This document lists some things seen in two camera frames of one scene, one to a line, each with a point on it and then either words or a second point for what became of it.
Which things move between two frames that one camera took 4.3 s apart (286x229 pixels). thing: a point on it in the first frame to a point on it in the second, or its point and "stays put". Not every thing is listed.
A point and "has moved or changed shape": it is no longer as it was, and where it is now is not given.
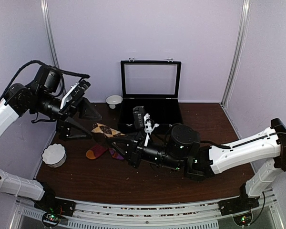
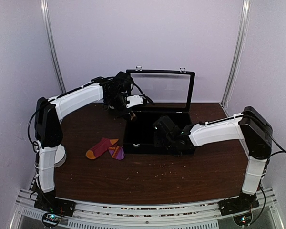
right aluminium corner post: [234, 68] stays put
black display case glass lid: [158, 79] has moved or changed shape
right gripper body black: [135, 159] to [164, 144]
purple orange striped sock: [115, 154] stays put
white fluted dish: [54, 155] stays put
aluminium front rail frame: [205, 215] stays put
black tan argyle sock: [108, 132] to [133, 115]
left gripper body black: [68, 109] to [117, 101]
